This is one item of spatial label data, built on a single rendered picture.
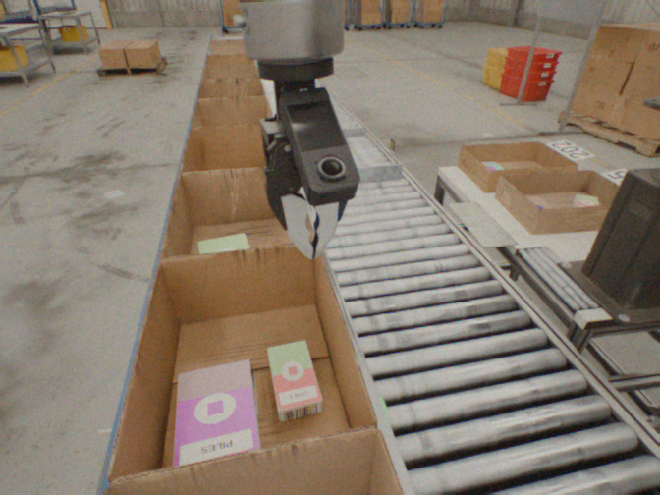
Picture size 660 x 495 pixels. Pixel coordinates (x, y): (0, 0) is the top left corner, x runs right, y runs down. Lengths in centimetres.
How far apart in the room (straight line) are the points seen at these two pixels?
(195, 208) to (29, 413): 127
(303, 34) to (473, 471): 74
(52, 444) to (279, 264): 140
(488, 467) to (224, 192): 88
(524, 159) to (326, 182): 182
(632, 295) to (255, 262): 94
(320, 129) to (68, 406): 185
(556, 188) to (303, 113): 154
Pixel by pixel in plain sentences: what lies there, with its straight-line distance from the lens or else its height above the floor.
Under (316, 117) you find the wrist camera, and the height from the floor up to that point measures 137.
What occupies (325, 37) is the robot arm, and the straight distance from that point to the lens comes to 37.
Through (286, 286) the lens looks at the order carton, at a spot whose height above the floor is 95.
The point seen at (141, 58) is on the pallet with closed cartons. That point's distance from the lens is 845.
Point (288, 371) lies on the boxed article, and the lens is 70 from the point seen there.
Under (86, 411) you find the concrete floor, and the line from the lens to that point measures 202.
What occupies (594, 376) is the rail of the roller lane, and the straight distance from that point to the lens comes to 109.
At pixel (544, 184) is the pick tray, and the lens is 179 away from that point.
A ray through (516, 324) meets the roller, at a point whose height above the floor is 74.
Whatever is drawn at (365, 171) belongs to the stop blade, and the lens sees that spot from 171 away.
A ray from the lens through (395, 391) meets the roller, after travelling 90.
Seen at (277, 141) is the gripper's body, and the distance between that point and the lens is 39.
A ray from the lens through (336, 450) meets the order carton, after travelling 51.
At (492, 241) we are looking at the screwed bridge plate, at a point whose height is 75.
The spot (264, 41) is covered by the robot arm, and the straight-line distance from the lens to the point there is 37.
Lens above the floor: 147
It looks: 34 degrees down
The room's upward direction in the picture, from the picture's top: straight up
